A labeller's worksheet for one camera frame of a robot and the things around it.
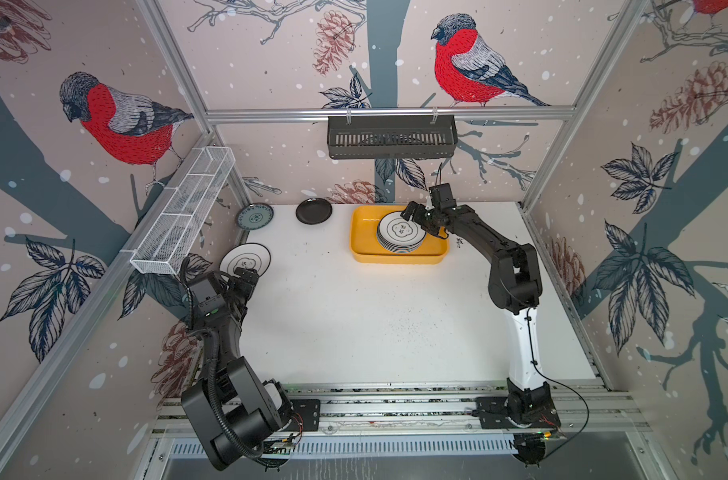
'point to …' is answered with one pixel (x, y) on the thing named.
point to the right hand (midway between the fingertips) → (409, 220)
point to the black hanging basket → (391, 139)
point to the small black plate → (313, 211)
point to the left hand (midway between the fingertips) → (247, 279)
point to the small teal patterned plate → (254, 216)
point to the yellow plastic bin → (365, 247)
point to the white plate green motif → (247, 255)
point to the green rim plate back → (400, 243)
